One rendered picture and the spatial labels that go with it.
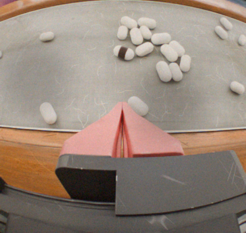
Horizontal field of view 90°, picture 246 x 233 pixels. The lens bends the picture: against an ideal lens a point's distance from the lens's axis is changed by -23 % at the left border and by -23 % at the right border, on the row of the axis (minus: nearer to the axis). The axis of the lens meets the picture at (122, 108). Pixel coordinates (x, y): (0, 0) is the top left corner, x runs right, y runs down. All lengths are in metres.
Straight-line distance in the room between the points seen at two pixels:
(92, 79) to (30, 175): 0.18
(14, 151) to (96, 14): 0.31
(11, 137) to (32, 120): 0.05
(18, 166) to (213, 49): 0.42
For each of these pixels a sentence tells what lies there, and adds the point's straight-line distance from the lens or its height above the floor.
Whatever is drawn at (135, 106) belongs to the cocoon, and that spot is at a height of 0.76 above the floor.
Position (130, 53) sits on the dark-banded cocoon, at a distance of 0.26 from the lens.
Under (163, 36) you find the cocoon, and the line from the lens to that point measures 0.30.
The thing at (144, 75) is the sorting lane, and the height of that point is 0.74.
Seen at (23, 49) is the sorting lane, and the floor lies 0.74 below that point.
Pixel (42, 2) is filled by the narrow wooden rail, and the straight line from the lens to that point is 0.44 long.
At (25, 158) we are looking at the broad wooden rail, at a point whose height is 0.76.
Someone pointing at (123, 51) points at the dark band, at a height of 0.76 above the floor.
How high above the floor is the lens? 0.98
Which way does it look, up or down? 76 degrees down
